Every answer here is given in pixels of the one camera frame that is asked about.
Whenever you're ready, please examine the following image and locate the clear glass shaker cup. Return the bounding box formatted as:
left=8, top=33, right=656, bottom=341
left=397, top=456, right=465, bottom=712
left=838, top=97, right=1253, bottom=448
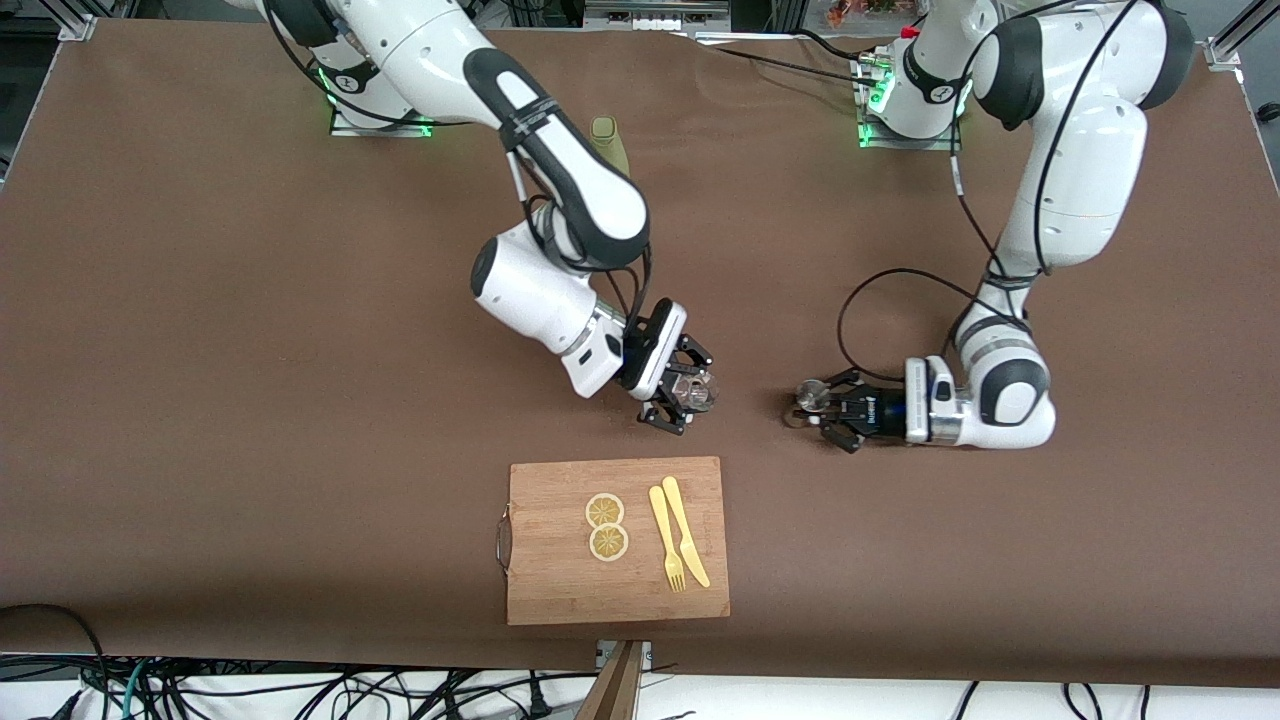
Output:
left=670, top=370, right=719, bottom=413

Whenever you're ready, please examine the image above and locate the steel double jigger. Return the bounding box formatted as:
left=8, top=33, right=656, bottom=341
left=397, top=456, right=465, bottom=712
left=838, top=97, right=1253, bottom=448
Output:
left=783, top=378, right=831, bottom=429

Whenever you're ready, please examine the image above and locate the yellow plastic knife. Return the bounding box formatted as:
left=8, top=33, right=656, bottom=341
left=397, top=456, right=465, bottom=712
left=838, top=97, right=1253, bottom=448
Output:
left=661, top=476, right=712, bottom=589

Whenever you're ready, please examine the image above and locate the yellow plastic fork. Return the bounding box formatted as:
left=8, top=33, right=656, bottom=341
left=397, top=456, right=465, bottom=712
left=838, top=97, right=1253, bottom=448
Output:
left=649, top=485, right=688, bottom=593

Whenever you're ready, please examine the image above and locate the wooden cutting board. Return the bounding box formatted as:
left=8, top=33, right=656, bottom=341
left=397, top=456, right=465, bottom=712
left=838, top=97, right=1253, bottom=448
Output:
left=497, top=456, right=731, bottom=627

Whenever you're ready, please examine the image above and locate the olive green bottle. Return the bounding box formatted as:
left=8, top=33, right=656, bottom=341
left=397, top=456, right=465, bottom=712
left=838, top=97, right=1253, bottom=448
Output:
left=590, top=117, right=633, bottom=176

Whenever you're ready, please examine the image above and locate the grey metal box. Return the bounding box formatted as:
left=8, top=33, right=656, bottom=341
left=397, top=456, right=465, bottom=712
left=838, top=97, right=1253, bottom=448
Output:
left=585, top=0, right=731, bottom=31

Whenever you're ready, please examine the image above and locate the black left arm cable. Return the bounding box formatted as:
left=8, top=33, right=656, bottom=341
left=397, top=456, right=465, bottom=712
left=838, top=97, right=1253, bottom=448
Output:
left=836, top=0, right=1141, bottom=386

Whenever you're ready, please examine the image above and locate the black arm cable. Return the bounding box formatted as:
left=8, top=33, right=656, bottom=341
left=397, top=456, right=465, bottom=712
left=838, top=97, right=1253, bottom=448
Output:
left=836, top=0, right=1141, bottom=386
left=258, top=0, right=661, bottom=326

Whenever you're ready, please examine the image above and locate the small metal bracket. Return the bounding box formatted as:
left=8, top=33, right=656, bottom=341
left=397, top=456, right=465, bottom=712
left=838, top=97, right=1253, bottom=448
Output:
left=596, top=640, right=653, bottom=673

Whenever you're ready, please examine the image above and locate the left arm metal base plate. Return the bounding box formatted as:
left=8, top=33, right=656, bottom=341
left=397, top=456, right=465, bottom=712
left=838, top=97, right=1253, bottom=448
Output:
left=856, top=55, right=963, bottom=152

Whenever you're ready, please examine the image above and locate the wooden post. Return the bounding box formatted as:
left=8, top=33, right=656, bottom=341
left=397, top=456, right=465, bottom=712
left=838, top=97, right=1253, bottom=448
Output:
left=578, top=640, right=646, bottom=720

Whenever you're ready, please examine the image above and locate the long black table cable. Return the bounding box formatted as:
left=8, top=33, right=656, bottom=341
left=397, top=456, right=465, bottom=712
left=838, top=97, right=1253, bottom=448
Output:
left=688, top=35, right=881, bottom=89

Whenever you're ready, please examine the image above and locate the black cable with plug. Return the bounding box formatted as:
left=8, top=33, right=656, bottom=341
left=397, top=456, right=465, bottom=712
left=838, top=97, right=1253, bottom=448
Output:
left=440, top=672, right=553, bottom=717

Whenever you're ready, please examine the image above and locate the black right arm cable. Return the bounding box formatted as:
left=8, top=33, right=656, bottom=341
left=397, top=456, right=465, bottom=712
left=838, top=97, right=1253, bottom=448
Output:
left=258, top=0, right=661, bottom=326

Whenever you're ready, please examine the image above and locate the short black table cable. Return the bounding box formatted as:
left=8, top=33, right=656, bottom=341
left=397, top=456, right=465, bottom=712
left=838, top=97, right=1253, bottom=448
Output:
left=793, top=28, right=891, bottom=63

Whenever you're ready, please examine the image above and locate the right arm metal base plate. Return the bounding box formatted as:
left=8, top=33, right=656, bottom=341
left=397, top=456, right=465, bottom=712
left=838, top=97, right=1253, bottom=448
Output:
left=328, top=60, right=437, bottom=139

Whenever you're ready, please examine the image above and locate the thick black looped cable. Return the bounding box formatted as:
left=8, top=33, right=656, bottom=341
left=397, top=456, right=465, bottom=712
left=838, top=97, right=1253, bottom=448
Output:
left=0, top=603, right=109, bottom=720

